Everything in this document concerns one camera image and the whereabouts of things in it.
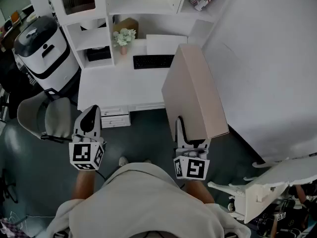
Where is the black tissue box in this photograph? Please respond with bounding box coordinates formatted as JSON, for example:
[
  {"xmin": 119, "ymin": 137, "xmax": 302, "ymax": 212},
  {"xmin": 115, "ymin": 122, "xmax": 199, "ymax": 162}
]
[{"xmin": 86, "ymin": 46, "xmax": 112, "ymax": 62}]

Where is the person's right forearm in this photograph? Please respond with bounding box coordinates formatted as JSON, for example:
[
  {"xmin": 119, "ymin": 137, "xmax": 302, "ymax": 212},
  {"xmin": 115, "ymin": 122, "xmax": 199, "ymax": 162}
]
[{"xmin": 184, "ymin": 178, "xmax": 215, "ymax": 204}]

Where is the person's beige shirt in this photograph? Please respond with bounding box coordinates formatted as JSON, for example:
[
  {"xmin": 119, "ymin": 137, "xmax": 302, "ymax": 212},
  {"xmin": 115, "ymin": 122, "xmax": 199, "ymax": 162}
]
[{"xmin": 46, "ymin": 162, "xmax": 252, "ymax": 238}]

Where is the pale green flower bouquet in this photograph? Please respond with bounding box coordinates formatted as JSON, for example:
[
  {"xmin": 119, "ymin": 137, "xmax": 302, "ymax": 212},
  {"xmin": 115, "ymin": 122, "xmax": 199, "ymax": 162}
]
[{"xmin": 112, "ymin": 28, "xmax": 137, "ymax": 47}]

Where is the black keyboard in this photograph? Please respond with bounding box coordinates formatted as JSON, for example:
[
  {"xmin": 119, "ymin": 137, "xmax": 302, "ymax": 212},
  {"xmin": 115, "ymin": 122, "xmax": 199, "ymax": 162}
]
[{"xmin": 133, "ymin": 55, "xmax": 175, "ymax": 70}]

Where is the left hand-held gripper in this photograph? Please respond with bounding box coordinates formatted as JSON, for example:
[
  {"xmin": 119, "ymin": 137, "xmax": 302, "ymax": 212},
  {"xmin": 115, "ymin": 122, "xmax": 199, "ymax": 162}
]
[{"xmin": 68, "ymin": 105, "xmax": 105, "ymax": 171}]

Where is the white and black machine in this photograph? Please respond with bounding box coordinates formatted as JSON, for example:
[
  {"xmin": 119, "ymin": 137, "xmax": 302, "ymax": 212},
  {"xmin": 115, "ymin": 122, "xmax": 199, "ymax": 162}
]
[{"xmin": 13, "ymin": 15, "xmax": 81, "ymax": 94}]

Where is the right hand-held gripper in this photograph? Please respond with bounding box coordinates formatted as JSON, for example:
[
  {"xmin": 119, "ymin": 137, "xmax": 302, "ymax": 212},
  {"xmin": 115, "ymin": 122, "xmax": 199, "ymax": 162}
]
[{"xmin": 173, "ymin": 116, "xmax": 211, "ymax": 181}]

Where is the grey chair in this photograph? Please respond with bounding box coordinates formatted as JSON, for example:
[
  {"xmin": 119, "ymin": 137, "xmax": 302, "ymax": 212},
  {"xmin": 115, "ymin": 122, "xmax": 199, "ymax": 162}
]
[{"xmin": 16, "ymin": 92, "xmax": 75, "ymax": 143}]

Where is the white flat panel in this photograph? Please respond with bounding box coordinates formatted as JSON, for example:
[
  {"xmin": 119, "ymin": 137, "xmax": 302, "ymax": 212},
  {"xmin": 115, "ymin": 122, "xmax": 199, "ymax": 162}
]
[{"xmin": 146, "ymin": 34, "xmax": 188, "ymax": 56}]

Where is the person's left forearm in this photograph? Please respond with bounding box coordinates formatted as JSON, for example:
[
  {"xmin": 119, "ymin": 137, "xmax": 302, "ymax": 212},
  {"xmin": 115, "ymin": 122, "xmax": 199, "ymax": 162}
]
[{"xmin": 71, "ymin": 169, "xmax": 97, "ymax": 200}]

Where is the brown box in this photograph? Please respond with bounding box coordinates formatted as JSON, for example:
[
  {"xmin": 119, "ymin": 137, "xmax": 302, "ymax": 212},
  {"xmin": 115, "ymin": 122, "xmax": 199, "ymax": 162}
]
[{"xmin": 116, "ymin": 17, "xmax": 139, "ymax": 39}]

